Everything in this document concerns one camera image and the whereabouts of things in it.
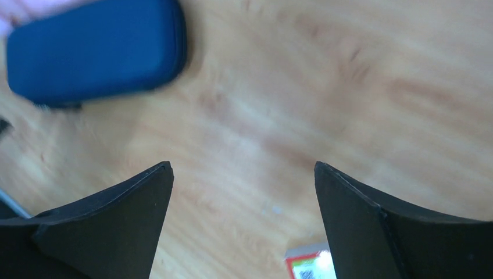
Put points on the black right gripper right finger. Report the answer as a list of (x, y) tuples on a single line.
[(372, 234)]

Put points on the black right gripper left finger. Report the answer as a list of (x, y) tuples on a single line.
[(113, 233)]

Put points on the red comic book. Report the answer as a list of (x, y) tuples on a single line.
[(310, 262)]

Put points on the pink student backpack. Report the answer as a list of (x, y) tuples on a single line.
[(15, 13)]

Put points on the blue zippered pencil case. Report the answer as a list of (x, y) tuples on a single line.
[(97, 50)]

